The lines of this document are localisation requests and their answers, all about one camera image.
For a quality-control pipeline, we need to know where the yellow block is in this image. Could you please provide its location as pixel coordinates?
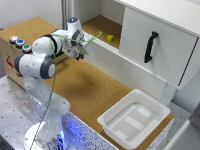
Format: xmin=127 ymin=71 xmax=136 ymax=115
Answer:
xmin=106 ymin=34 xmax=115 ymax=43

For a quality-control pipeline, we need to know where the green cable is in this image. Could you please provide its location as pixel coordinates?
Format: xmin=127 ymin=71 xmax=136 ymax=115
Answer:
xmin=29 ymin=30 xmax=103 ymax=150

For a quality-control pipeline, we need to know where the white sliding door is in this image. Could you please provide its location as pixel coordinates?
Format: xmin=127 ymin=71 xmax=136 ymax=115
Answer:
xmin=118 ymin=6 xmax=200 ymax=87

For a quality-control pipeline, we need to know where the red button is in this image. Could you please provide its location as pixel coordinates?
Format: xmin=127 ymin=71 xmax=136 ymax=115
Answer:
xmin=9 ymin=35 xmax=19 ymax=44

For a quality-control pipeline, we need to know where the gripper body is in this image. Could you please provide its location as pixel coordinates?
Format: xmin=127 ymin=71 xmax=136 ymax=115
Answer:
xmin=65 ymin=42 xmax=87 ymax=61

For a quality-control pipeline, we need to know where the black door handle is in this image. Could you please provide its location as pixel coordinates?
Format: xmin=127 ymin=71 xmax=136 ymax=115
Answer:
xmin=143 ymin=31 xmax=160 ymax=64

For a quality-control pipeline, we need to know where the white plastic box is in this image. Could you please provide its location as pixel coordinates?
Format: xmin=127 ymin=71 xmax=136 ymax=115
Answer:
xmin=96 ymin=88 xmax=172 ymax=150

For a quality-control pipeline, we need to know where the blue button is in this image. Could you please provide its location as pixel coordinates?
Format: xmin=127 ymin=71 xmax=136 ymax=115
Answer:
xmin=15 ymin=38 xmax=26 ymax=48

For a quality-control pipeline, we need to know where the green button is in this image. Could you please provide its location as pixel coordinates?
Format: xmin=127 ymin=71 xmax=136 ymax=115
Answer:
xmin=21 ymin=43 xmax=33 ymax=54

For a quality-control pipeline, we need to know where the white cabinet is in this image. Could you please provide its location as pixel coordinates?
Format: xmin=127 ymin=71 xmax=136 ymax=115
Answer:
xmin=61 ymin=0 xmax=200 ymax=107

